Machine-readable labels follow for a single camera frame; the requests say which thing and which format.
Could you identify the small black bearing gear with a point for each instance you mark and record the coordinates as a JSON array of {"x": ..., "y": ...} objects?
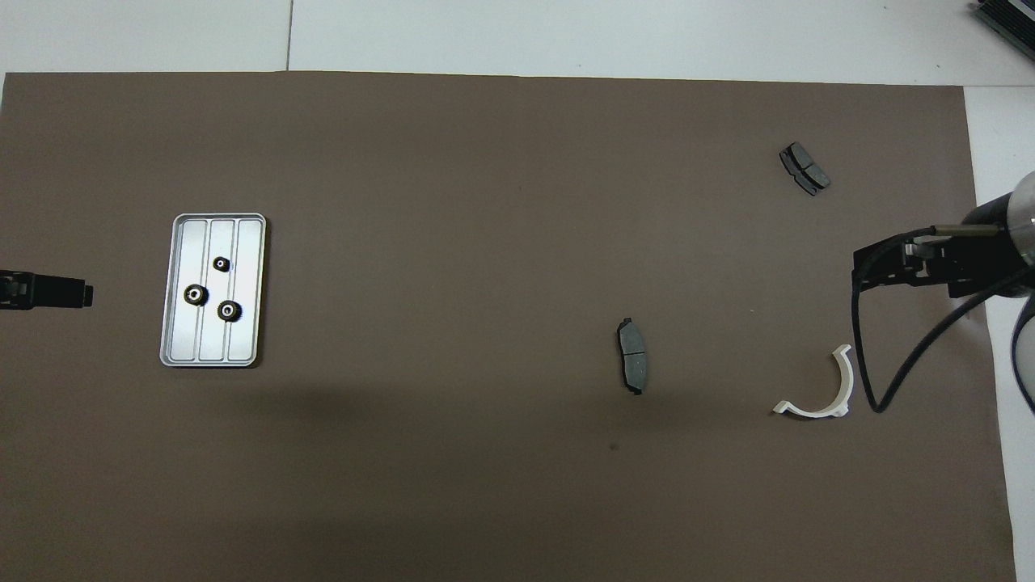
[{"x": 221, "y": 263}]

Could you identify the brown paper table mat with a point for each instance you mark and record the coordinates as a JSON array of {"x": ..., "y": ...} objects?
[{"x": 485, "y": 162}]

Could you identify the silver metal ribbed tray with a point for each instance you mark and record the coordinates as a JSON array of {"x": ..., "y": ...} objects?
[{"x": 242, "y": 339}]

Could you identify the long grey brake pad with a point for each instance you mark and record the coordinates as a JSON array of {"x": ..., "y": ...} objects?
[{"x": 632, "y": 356}]

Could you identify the white curved plastic bracket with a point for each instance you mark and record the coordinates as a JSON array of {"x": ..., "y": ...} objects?
[{"x": 813, "y": 412}]

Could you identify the dark ribbed metal device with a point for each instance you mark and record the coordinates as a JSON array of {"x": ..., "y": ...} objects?
[{"x": 1011, "y": 20}]

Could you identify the large black bearing gear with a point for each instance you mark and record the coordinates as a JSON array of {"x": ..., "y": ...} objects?
[
  {"x": 230, "y": 310},
  {"x": 196, "y": 295}
]

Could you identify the short grey brake pad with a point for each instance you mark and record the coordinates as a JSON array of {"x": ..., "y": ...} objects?
[{"x": 804, "y": 168}]

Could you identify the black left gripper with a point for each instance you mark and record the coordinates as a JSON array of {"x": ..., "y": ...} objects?
[{"x": 48, "y": 293}]

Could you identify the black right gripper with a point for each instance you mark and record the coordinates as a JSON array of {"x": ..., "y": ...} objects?
[{"x": 970, "y": 263}]

